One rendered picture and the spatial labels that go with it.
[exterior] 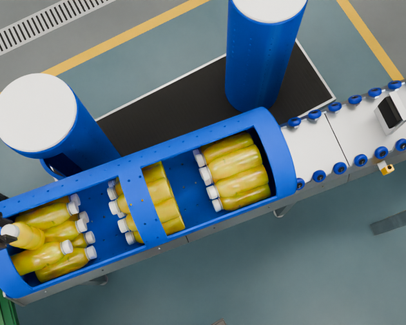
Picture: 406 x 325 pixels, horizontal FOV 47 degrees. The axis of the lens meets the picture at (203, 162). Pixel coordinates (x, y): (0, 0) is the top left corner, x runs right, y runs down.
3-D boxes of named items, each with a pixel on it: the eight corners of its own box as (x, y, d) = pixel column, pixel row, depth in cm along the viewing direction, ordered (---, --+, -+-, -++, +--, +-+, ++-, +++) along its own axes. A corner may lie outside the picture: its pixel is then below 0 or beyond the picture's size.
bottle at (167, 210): (172, 192, 142) (120, 211, 141) (174, 199, 136) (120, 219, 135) (179, 211, 144) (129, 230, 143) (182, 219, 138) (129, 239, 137)
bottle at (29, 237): (50, 236, 137) (28, 229, 121) (35, 255, 136) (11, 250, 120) (33, 223, 138) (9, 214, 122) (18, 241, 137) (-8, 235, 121)
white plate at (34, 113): (-7, 77, 159) (-5, 78, 160) (-9, 155, 152) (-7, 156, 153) (75, 69, 159) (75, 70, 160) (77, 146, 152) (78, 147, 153)
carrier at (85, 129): (71, 149, 245) (72, 204, 238) (-6, 77, 160) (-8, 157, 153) (125, 144, 245) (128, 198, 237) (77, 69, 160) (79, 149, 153)
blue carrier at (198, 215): (289, 200, 154) (305, 183, 127) (33, 297, 149) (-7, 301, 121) (256, 123, 161) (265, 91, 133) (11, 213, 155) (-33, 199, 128)
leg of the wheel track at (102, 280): (109, 282, 242) (73, 281, 181) (98, 286, 241) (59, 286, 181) (106, 271, 243) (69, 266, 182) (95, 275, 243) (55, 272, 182)
